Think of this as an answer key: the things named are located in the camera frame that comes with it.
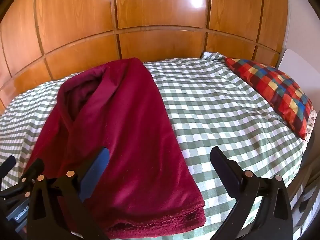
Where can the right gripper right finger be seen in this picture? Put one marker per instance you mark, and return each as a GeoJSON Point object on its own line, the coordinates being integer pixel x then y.
{"type": "Point", "coordinates": [274, 218]}

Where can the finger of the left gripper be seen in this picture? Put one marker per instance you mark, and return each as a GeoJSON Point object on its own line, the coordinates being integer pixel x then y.
{"type": "Point", "coordinates": [29, 177]}
{"type": "Point", "coordinates": [7, 166]}

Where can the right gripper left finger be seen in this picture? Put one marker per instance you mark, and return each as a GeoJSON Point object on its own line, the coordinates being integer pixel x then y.
{"type": "Point", "coordinates": [45, 219]}

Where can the dark red sweater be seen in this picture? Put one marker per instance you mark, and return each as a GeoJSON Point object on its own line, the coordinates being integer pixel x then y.
{"type": "Point", "coordinates": [146, 190]}

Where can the grey folding rack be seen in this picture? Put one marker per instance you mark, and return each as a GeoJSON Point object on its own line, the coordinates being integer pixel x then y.
{"type": "Point", "coordinates": [306, 206]}

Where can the red plaid pillow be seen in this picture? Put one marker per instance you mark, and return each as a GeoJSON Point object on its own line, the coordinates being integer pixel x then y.
{"type": "Point", "coordinates": [280, 90]}

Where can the green white checkered bedsheet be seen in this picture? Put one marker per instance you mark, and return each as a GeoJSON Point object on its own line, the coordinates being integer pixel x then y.
{"type": "Point", "coordinates": [208, 105]}

